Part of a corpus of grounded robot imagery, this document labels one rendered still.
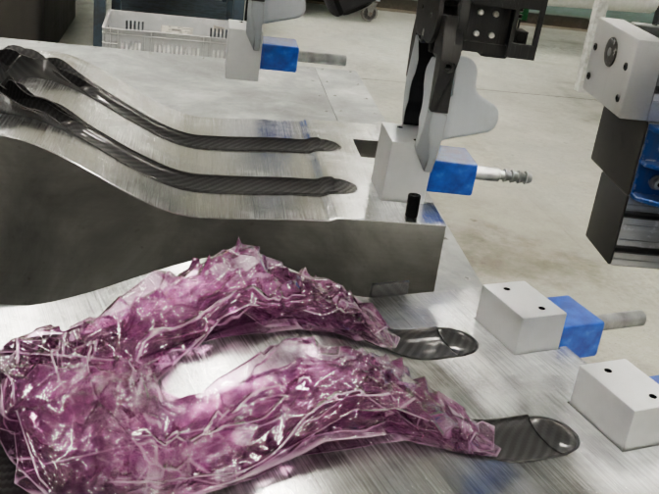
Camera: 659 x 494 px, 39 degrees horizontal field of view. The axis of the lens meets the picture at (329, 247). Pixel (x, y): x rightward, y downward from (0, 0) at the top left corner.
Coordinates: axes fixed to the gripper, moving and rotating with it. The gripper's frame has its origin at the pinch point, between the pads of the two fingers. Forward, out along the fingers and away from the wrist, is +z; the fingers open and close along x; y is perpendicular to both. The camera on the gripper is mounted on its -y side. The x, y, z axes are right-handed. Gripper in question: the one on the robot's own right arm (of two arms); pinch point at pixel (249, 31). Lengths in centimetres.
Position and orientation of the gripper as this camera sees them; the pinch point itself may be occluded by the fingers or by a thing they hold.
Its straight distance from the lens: 102.4
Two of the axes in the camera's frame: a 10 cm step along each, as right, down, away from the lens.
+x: -1.2, -4.2, 9.0
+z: -1.2, 9.1, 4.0
